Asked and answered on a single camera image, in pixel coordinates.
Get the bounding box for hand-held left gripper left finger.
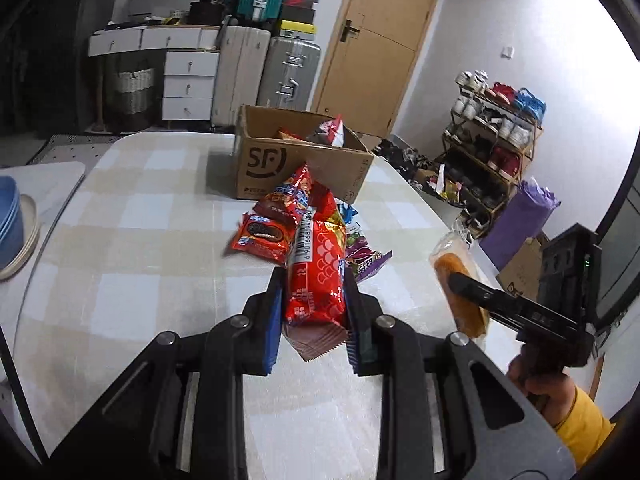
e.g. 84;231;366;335
47;265;286;480

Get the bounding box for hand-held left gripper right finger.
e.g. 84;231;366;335
342;270;578;480

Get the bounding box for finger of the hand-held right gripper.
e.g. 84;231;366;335
447;272;524;327

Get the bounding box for red wafer packet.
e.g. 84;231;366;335
282;182;348;361

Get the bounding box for orange bread packet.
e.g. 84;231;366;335
430;232;493;346

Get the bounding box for pile of snack packets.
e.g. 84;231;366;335
231;162;393;281

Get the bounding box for brown cardboard box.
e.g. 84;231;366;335
232;105;375;203

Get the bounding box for red white chip packet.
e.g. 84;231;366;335
306;115;346;147

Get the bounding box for person's right forearm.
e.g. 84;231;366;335
555;385;617;468

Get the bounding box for person's right hand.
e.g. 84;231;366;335
506;355;576;428

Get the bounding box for cat print cardboard box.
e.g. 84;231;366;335
497;234;551;301

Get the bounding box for purple bag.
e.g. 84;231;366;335
479;177;561;271

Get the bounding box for white trash bin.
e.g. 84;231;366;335
432;175;478;241

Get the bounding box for checkered tablecloth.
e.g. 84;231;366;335
10;130;521;480

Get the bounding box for pile of floor shoes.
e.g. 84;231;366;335
372;137;443;191

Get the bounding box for beige suitcase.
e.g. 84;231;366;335
211;24;273;128

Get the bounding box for white desk with drawers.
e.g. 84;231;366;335
88;24;222;122

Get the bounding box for silver suitcase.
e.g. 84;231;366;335
256;36;322;111

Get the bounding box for wooden door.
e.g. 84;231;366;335
310;0;447;138

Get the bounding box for blue bowls on plate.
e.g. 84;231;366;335
0;195;40;281

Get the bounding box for patterned rug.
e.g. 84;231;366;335
27;132;126;166

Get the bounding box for white side table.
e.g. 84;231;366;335
0;161;87;331

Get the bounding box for striped laundry basket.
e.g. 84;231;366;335
112;67;156;118

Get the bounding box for yellow black shoe box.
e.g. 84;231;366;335
279;20;317;41

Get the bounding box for dark wardrobe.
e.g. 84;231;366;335
0;0;126;136

